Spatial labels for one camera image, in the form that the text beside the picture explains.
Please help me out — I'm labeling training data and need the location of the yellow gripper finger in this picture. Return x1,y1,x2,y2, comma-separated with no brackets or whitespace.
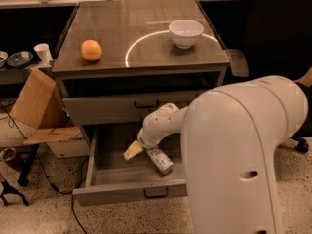
124,140,143,161

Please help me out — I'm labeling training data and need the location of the clear plastic bottle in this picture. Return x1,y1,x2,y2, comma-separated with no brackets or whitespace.
146,146,174,175

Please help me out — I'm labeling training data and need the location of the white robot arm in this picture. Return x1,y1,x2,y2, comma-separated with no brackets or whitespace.
124,76,308,234

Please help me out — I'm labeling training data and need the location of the open bottom drawer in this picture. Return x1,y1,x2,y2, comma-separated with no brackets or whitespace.
73,122,187,206

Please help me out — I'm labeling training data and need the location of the grey upper drawer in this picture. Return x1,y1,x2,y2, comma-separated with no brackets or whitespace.
63,90,203,126

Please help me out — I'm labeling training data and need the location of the grey drawer cabinet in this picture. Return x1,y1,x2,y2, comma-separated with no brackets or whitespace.
51,0,231,141

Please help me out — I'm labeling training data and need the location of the brown cardboard box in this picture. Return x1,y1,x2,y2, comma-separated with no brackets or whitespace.
10,69,89,158

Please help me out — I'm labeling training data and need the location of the orange fruit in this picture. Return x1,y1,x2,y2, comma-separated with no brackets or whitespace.
80,40,102,61

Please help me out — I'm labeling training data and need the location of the brown round canister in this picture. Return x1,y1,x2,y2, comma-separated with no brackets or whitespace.
0,147,24,172

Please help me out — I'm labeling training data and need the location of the white bowl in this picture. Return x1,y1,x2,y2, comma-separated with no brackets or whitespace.
169,19,204,49

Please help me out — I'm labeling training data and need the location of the black tripod stand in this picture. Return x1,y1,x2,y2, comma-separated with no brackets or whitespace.
0,173,29,206

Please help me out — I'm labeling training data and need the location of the white paper cup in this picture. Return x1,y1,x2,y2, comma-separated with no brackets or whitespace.
34,43,52,63

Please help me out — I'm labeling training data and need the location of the dark blue plate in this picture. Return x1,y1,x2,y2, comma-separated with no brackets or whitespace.
7,51,33,69

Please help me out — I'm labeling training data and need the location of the black office chair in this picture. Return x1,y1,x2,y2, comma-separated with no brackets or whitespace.
227,0,312,154

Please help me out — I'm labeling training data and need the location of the black floor cable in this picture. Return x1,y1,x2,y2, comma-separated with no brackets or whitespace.
0,101,89,234

